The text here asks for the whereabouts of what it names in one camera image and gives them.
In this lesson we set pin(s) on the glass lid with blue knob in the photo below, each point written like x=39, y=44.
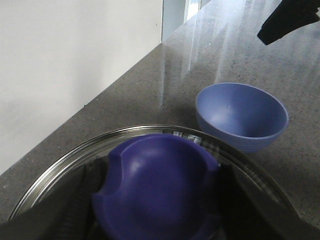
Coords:
x=161, y=183

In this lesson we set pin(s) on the light blue bowl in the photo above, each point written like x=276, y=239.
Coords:
x=241, y=115

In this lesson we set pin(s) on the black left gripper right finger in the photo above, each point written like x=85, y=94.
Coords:
x=242, y=219

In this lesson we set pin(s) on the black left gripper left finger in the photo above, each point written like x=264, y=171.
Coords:
x=65, y=214

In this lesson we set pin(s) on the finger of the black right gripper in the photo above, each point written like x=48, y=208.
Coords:
x=289, y=16

